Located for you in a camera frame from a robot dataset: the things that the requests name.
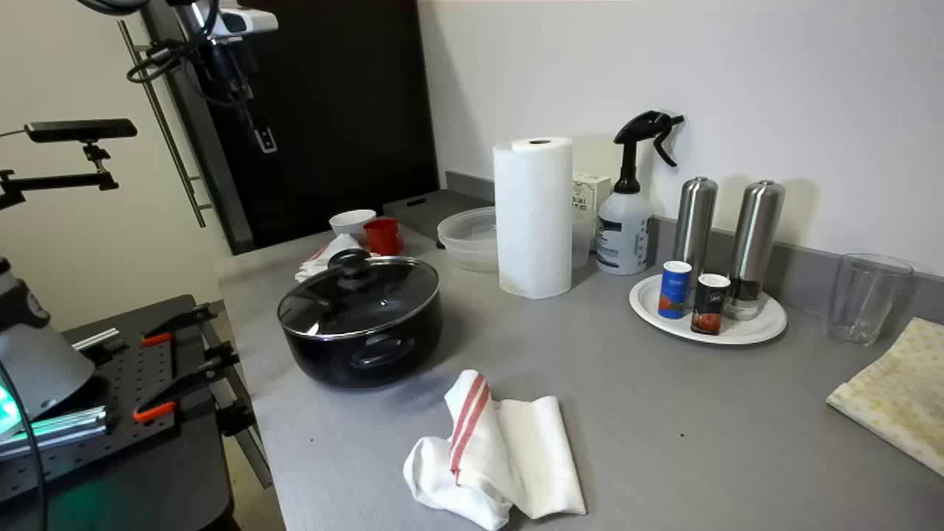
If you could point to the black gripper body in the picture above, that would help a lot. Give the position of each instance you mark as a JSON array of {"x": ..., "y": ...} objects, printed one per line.
[{"x": 228, "y": 70}]

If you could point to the glass lid with black knob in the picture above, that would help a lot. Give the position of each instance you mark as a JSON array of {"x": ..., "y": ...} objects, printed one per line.
[{"x": 393, "y": 285}]

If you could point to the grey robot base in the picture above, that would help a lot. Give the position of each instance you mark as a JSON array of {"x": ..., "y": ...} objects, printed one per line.
[{"x": 35, "y": 365}]

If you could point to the black cooking pot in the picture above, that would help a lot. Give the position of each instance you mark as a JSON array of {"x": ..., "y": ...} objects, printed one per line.
[{"x": 364, "y": 359}]

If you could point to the small white bowl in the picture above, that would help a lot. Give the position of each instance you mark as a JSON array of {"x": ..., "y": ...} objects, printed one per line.
[{"x": 349, "y": 220}]

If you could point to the plain white cloth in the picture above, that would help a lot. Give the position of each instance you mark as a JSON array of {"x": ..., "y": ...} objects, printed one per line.
[{"x": 321, "y": 259}]

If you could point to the red cup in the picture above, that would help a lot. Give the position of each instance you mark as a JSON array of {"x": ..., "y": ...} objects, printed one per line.
[{"x": 383, "y": 238}]

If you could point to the clear plastic container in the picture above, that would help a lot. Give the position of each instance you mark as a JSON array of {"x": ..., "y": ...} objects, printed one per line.
[{"x": 467, "y": 238}]

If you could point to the white paper towel roll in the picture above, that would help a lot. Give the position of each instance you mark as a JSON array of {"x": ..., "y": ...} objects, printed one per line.
[{"x": 533, "y": 216}]

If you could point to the black perforated mounting board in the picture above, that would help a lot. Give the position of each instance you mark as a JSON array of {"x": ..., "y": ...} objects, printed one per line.
[{"x": 150, "y": 461}]

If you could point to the silver bar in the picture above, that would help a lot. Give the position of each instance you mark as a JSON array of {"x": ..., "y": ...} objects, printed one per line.
[{"x": 61, "y": 430}]

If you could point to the spray bottle with black trigger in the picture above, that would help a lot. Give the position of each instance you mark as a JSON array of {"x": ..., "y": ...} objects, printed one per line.
[{"x": 622, "y": 231}]

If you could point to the white towel with red stripe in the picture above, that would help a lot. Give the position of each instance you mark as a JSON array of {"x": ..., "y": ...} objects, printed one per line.
[{"x": 526, "y": 452}]

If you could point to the blue spice jar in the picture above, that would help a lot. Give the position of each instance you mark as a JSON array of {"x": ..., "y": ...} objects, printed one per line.
[{"x": 675, "y": 290}]

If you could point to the short steel grinder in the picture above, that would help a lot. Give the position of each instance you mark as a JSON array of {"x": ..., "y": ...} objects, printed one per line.
[{"x": 694, "y": 223}]

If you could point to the red spice jar black lid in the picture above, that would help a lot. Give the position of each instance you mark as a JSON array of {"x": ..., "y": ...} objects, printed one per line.
[{"x": 709, "y": 307}]

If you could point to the tall steel grinder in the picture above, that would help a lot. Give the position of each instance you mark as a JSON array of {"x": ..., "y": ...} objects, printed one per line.
[{"x": 757, "y": 231}]

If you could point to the white round plate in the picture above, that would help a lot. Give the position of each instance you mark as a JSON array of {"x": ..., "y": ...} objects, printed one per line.
[{"x": 757, "y": 327}]

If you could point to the clear drinking glass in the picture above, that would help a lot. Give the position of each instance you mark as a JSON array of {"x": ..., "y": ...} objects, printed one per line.
[{"x": 868, "y": 300}]

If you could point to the cream patterned cloth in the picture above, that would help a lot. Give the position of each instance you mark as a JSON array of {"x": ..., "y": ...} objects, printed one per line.
[{"x": 901, "y": 393}]

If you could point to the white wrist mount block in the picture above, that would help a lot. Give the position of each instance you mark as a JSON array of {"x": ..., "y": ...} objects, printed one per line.
[{"x": 250, "y": 21}]

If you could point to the black bar camera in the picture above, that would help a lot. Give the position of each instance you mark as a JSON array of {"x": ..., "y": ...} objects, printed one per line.
[{"x": 79, "y": 127}]

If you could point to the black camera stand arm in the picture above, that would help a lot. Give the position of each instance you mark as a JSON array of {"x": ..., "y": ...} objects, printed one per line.
[{"x": 61, "y": 181}]

